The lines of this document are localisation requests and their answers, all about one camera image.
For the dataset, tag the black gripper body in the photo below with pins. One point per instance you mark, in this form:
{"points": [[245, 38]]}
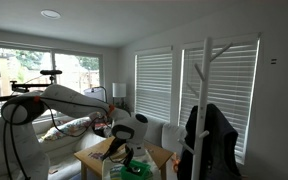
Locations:
{"points": [[130, 152]]}

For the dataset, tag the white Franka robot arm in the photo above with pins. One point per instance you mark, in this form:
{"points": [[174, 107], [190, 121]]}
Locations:
{"points": [[70, 100]]}

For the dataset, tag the green lunch box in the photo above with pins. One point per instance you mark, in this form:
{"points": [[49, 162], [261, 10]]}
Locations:
{"points": [[129, 175]]}

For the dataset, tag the wooden coffee table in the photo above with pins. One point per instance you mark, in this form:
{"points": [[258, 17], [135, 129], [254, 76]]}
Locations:
{"points": [[90, 155]]}

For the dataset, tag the orange octopus plush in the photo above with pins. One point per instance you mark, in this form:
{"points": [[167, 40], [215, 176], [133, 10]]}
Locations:
{"points": [[176, 163]]}

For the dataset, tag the white shade floor lamp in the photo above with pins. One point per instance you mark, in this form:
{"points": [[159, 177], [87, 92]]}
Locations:
{"points": [[119, 90]]}

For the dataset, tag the grey sofa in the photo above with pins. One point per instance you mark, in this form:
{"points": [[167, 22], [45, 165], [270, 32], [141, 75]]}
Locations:
{"points": [[64, 148]]}

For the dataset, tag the floral pillow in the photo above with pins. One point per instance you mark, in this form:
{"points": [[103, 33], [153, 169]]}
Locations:
{"points": [[69, 128]]}

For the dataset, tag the arc floor lamp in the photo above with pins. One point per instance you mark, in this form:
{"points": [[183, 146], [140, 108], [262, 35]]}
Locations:
{"points": [[95, 92]]}

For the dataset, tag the narrow white window blind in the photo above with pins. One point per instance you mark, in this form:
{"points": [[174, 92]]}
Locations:
{"points": [[154, 86]]}

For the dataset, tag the white coat rack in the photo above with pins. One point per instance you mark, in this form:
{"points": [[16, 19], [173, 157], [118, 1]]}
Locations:
{"points": [[202, 100]]}

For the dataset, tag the dark grey jacket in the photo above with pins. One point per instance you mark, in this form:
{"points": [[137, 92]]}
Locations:
{"points": [[220, 150]]}

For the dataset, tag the large glass window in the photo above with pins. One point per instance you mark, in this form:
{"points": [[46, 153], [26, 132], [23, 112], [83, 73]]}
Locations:
{"points": [[74, 73]]}

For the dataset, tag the wide white window blind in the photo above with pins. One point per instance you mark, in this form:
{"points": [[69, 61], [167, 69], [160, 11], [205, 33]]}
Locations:
{"points": [[220, 100]]}

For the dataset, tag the round ceiling light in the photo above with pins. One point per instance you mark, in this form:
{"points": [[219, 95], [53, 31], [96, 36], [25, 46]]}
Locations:
{"points": [[50, 14]]}

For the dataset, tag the black stereo camera bar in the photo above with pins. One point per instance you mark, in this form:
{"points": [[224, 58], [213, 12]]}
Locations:
{"points": [[50, 72]]}

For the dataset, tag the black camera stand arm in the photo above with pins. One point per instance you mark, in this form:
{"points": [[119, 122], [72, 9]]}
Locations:
{"points": [[27, 87]]}

